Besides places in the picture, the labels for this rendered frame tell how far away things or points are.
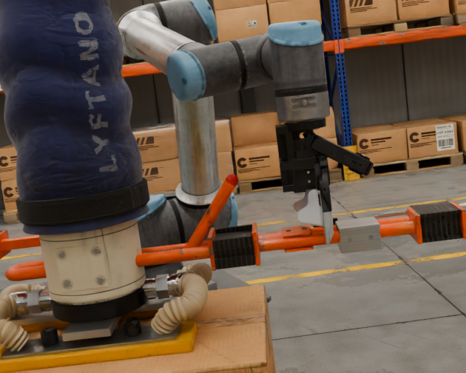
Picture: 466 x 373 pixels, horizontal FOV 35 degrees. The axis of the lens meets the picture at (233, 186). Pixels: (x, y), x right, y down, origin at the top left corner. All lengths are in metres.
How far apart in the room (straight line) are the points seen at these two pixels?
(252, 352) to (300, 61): 0.47
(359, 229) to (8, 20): 0.66
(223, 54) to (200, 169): 0.78
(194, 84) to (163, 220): 0.88
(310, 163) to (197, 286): 0.28
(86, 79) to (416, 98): 9.07
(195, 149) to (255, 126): 6.93
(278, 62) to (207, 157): 0.84
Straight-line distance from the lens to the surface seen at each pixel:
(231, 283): 2.24
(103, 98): 1.20
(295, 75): 1.22
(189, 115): 1.96
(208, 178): 2.07
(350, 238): 1.26
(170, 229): 2.11
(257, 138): 8.96
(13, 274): 1.34
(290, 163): 1.24
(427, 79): 10.18
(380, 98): 10.02
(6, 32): 1.22
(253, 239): 1.24
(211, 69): 1.29
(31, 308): 1.36
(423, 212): 1.28
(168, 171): 8.44
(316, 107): 1.23
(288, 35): 1.22
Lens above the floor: 1.37
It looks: 9 degrees down
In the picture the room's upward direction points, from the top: 7 degrees counter-clockwise
